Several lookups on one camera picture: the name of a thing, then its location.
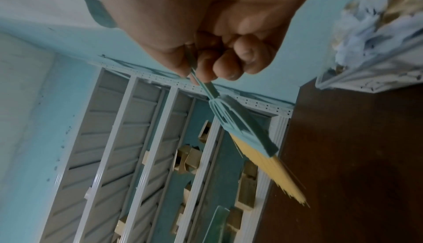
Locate clear plastic sheet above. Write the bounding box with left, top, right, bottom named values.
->
left=208, top=205, right=234, bottom=243

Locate person's right hand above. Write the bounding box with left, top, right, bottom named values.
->
left=86, top=0, right=324, bottom=85

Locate white metal shelf rack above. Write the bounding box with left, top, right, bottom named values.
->
left=39, top=63, right=295, bottom=243

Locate teal broom with yellow bristles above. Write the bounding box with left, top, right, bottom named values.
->
left=184, top=43, right=312, bottom=209

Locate group of brown cardboard boxes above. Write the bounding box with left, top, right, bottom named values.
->
left=112, top=120, right=259, bottom=243

